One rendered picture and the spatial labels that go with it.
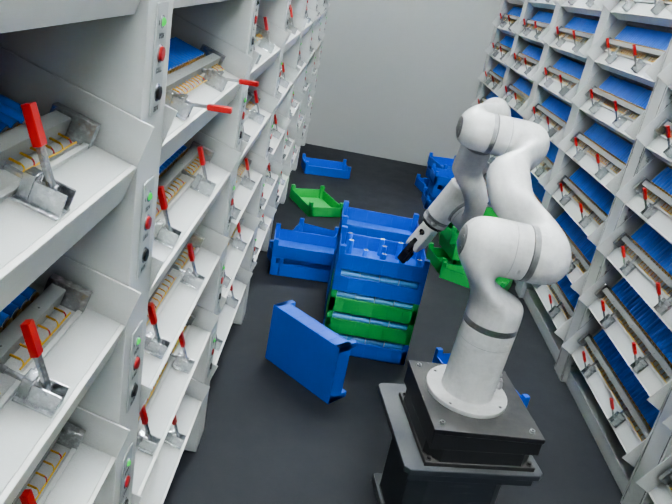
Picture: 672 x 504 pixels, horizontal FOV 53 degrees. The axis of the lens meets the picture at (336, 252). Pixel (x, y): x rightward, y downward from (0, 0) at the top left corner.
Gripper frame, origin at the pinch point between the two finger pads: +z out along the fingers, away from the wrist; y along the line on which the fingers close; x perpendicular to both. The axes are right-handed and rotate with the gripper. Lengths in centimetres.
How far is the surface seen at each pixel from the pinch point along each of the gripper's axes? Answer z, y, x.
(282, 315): 28.9, -32.6, 12.1
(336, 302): 24.8, -12.2, 5.6
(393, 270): 5.0, -4.1, -0.9
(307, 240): 54, 46, 47
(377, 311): 20.1, -5.2, -5.9
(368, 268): 8.8, -8.2, 5.2
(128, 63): -71, -143, 10
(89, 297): -45, -146, -1
